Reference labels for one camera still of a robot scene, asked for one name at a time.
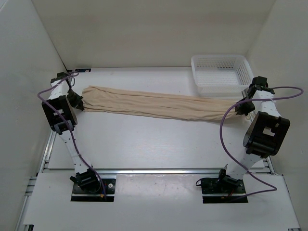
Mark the beige trousers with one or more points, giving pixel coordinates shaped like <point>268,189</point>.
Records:
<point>156,105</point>

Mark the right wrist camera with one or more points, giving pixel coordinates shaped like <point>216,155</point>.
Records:
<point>259,83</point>

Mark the white plastic basket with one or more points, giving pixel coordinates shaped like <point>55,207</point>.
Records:
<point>221,75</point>

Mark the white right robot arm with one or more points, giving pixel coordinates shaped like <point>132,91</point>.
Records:
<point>263,138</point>

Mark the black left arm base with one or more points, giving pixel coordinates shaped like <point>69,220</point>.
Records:
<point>87,187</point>

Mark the aluminium right side rail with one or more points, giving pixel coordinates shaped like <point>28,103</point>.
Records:
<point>269,165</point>

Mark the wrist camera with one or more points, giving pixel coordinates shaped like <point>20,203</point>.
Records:
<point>68,77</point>
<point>259,83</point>

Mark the aluminium left side rail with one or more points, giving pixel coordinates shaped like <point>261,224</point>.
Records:
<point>44,162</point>

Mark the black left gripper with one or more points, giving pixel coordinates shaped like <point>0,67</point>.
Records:
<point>78,100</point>

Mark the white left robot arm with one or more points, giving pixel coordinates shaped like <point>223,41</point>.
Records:
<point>58,102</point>

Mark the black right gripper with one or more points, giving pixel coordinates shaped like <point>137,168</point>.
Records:
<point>243,110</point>

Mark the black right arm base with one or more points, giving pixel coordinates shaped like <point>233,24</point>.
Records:
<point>223,189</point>

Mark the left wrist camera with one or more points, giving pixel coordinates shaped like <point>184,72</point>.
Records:
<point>68,77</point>

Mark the aluminium table edge rail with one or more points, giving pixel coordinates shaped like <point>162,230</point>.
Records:
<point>158,171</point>

